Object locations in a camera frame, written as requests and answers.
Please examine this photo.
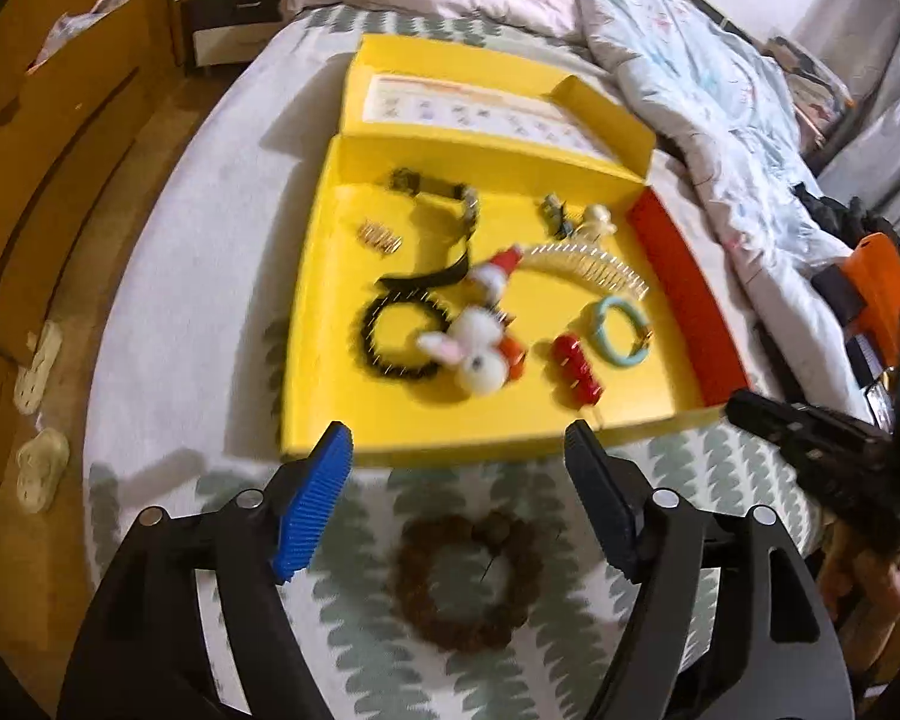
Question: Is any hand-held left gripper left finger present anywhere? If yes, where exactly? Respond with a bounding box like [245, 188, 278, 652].
[56, 422, 355, 720]

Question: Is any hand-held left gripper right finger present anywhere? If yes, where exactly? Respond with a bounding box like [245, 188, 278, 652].
[565, 420, 854, 720]

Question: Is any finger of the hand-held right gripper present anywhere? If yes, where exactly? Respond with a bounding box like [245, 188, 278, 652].
[726, 388, 900, 552]

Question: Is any yellow cardboard box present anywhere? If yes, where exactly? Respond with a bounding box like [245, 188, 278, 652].
[279, 34, 751, 466]

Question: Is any clear pearl hair comb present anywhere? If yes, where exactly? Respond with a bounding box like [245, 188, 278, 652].
[514, 240, 650, 297]

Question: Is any black strap wristwatch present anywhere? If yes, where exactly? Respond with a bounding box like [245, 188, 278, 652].
[379, 169, 485, 293]

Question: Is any person's right hand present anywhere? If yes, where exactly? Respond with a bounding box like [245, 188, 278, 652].
[821, 521, 900, 623]

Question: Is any black cloth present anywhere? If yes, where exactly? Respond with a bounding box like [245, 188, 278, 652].
[791, 184, 893, 241]

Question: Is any red hair clip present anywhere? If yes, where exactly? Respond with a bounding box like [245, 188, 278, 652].
[551, 334, 605, 410]

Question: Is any brown fuzzy scrunchie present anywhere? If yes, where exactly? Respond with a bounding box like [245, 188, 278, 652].
[390, 510, 545, 653]

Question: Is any white rabbit plush charm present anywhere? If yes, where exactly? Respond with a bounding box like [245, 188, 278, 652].
[416, 307, 515, 395]

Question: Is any red-hatted duck plush charm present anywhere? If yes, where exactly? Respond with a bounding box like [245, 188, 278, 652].
[461, 247, 526, 308]

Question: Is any light blue printed quilt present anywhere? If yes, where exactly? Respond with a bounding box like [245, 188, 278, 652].
[570, 0, 863, 361]

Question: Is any cream slipper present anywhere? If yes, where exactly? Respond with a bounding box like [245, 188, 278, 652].
[16, 429, 70, 515]
[13, 321, 62, 415]

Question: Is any gold hair clip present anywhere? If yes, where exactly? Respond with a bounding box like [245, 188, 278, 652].
[358, 221, 404, 254]

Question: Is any cream flower hair clip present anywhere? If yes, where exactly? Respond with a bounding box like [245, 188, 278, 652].
[581, 204, 617, 241]

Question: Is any small blue hair clip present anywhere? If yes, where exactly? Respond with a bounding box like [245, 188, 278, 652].
[541, 195, 578, 237]

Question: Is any wooden wardrobe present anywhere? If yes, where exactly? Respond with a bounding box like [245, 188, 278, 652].
[0, 0, 185, 361]

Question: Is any bedside cabinet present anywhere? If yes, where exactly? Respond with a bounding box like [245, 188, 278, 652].
[184, 0, 290, 76]

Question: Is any white plastic bag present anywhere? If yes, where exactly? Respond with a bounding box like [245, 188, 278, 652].
[26, 0, 132, 72]

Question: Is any teal bangle bracelet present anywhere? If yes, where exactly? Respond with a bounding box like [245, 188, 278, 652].
[589, 296, 655, 365]

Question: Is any black bead bracelet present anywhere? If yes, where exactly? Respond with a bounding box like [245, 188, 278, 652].
[361, 292, 451, 380]

